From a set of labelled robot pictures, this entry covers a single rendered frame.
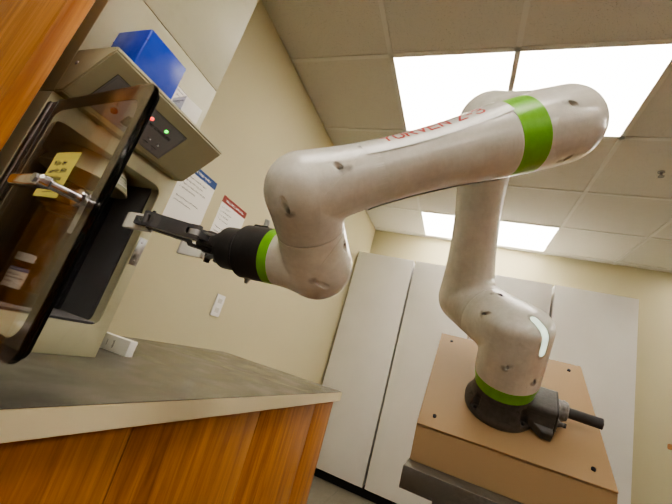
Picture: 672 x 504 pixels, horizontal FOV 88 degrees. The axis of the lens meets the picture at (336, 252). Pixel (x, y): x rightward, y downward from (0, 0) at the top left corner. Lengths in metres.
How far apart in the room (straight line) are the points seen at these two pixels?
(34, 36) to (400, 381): 3.23
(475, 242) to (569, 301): 2.86
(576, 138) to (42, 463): 0.88
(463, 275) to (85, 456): 0.77
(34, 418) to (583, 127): 0.83
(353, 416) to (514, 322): 2.90
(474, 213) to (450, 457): 0.50
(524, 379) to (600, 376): 2.80
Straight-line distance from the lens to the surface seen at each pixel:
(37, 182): 0.55
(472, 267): 0.83
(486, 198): 0.78
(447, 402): 0.90
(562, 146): 0.61
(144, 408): 0.71
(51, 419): 0.62
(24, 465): 0.67
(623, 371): 3.65
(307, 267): 0.49
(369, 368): 3.50
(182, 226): 0.62
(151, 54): 0.88
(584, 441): 0.94
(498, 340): 0.76
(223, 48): 1.21
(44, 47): 0.79
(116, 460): 0.77
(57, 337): 0.94
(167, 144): 0.94
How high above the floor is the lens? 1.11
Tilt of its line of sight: 16 degrees up
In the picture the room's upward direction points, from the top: 16 degrees clockwise
